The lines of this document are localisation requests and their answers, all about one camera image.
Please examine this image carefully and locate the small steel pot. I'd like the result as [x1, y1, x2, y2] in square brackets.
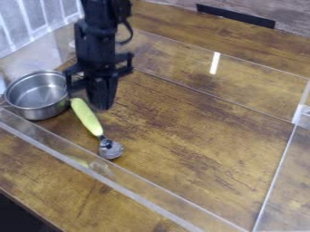
[3, 70, 69, 121]

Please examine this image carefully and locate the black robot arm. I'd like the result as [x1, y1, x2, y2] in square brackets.
[62, 0, 134, 110]

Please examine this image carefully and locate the black bar on table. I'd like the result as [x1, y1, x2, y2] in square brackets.
[196, 4, 276, 29]

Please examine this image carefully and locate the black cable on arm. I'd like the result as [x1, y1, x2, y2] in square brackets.
[116, 17, 136, 45]

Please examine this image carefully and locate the clear acrylic enclosure wall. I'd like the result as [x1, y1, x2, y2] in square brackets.
[0, 30, 310, 232]

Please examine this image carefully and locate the green handled metal spoon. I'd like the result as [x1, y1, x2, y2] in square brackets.
[70, 98, 122, 160]

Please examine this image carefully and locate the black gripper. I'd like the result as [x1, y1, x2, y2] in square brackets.
[62, 20, 134, 110]

